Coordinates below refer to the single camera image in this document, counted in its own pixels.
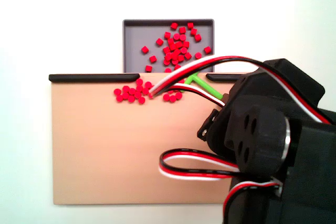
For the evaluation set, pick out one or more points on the beige rectangular board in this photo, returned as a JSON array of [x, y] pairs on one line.
[[105, 142]]

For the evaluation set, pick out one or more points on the black guide rail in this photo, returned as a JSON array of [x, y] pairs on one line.
[[92, 78], [220, 78]]

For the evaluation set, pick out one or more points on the green T-shaped pusher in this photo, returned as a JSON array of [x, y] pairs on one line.
[[210, 90]]

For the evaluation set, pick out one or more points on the grey rectangular container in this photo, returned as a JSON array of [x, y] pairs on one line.
[[136, 37]]

